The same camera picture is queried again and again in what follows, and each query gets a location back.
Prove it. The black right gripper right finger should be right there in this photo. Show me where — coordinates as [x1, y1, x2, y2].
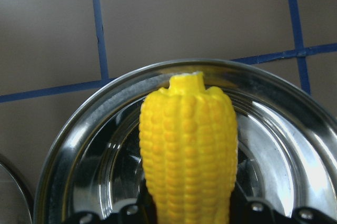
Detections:
[230, 182, 274, 224]

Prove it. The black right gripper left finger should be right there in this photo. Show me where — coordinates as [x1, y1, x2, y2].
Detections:
[117, 180, 158, 223]

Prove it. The glass pot lid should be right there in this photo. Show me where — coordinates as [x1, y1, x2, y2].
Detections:
[1, 155, 34, 223]

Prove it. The yellow corn cob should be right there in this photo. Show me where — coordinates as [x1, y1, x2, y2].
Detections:
[139, 72, 238, 223]

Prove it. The pale green electric pot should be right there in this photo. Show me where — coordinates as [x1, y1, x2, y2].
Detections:
[34, 60, 336, 223]

